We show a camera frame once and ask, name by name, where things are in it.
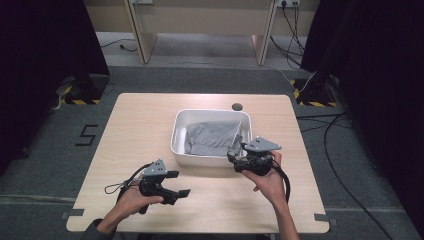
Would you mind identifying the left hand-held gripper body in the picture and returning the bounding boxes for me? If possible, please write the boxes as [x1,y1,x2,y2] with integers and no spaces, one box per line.
[137,158,180,215]

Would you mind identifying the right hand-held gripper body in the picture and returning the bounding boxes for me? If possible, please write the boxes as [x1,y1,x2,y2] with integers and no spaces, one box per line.
[233,136,283,177]

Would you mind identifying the grey pants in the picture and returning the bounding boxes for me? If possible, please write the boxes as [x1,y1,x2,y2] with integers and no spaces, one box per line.
[184,120,244,158]

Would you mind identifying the white plastic bin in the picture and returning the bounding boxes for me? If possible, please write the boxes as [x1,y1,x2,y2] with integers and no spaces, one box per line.
[170,108,253,168]

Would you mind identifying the person's left hand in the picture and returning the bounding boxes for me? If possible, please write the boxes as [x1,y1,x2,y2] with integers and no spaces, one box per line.
[114,181,165,222]

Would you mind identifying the person's right hand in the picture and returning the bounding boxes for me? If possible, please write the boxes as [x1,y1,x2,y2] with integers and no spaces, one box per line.
[241,150,288,208]

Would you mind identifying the black stand base striped tape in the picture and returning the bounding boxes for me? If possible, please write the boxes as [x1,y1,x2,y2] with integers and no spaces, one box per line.
[289,74,338,108]
[54,73,111,106]

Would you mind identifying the grey tape strip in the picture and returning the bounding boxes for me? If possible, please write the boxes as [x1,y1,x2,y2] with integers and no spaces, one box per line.
[60,208,86,220]
[313,213,338,228]

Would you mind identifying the black curtain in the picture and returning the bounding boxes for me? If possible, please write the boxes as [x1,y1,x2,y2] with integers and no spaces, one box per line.
[0,0,111,176]
[299,0,424,234]

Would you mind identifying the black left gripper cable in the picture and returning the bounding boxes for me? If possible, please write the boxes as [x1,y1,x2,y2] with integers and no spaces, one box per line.
[104,161,155,196]

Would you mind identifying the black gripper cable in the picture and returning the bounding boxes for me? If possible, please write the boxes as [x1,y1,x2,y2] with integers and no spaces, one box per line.
[272,162,292,205]
[104,161,155,196]

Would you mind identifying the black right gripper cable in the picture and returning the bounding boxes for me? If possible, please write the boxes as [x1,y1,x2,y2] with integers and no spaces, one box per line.
[272,162,292,205]

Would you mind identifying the long black floor cable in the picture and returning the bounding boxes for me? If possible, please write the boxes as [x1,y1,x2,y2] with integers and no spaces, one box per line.
[323,112,395,240]

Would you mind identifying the thin white floor cable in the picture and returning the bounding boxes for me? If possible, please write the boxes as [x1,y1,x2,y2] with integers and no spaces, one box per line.
[153,43,318,94]

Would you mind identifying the black power cable bundle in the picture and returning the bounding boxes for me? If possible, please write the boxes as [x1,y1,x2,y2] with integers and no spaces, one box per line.
[269,2,306,68]

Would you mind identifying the black cable with plug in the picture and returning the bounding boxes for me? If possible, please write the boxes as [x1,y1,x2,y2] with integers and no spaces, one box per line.
[100,38,138,53]

